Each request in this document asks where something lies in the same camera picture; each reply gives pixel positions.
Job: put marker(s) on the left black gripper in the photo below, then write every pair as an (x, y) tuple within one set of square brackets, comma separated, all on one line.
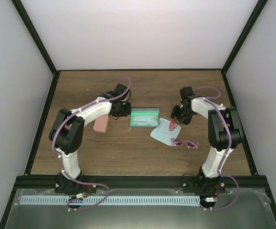
[(127, 112)]

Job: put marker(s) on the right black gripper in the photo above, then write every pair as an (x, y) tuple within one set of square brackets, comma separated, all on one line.
[(175, 114)]

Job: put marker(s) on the red lens sunglasses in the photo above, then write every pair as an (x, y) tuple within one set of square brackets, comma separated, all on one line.
[(172, 125)]

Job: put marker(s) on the green glasses case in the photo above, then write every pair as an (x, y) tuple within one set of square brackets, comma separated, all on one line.
[(142, 112)]

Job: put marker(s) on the pink glasses case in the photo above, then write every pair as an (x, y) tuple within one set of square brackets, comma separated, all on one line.
[(101, 124)]

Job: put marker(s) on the purple frame sunglasses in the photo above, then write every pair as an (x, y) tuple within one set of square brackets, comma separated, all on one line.
[(180, 142)]

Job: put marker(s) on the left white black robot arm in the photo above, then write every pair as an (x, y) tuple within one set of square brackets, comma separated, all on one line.
[(68, 127)]

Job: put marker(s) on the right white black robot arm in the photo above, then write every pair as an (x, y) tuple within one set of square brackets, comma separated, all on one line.
[(225, 133)]

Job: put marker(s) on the clear acrylic front panel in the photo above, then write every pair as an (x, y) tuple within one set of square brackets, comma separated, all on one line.
[(235, 209)]

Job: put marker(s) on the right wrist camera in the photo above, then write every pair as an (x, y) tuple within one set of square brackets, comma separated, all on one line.
[(186, 92)]

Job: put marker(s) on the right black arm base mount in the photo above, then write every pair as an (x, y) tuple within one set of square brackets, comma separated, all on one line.
[(201, 184)]

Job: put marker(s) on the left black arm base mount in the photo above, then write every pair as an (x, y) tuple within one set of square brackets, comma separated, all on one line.
[(66, 186)]

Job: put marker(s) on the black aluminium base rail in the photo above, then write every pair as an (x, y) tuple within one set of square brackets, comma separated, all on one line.
[(120, 182)]

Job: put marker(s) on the light blue slotted cable duct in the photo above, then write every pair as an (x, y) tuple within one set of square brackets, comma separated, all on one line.
[(113, 201)]

